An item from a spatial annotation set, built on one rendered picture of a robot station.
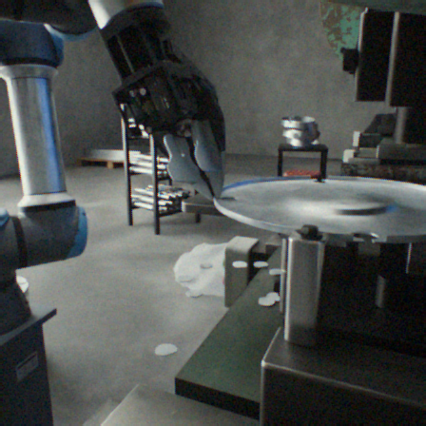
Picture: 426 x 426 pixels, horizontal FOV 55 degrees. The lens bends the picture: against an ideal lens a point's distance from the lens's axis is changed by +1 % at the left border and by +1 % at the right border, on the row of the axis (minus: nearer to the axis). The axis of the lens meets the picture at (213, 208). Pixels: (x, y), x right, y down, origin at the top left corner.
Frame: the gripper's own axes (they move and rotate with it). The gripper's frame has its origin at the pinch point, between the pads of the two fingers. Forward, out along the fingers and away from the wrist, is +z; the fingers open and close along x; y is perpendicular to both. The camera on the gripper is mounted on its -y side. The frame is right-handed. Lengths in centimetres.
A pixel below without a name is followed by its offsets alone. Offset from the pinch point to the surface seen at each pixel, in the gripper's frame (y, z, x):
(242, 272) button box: -24.6, 18.0, -12.5
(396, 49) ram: 3.9, -5.2, 22.7
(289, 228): 10.4, 5.5, 9.7
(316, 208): 2.1, 6.1, 10.8
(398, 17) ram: 3.9, -7.5, 23.7
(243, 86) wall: -672, -123, -166
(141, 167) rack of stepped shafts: -205, -26, -137
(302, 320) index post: 15.4, 11.8, 9.3
